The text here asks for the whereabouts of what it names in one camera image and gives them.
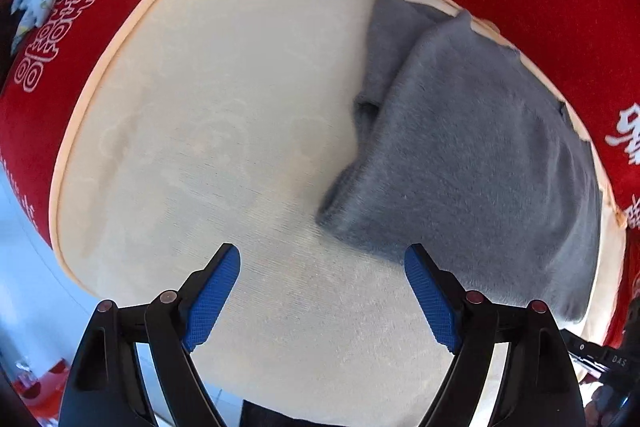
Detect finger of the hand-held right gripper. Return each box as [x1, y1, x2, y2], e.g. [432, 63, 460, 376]
[560, 329, 603, 370]

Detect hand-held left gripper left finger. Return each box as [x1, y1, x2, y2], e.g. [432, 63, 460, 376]
[62, 243, 242, 427]

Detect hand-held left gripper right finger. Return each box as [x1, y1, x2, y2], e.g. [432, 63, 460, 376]
[404, 243, 586, 427]

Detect grey knit sweater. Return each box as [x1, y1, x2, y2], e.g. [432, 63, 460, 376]
[315, 0, 603, 324]

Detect person's right hand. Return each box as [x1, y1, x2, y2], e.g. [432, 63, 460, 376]
[582, 382, 623, 427]

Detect cream mat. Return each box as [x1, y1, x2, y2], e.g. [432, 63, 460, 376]
[47, 0, 628, 425]

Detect red printed box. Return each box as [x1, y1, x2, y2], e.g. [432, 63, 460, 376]
[10, 357, 72, 409]

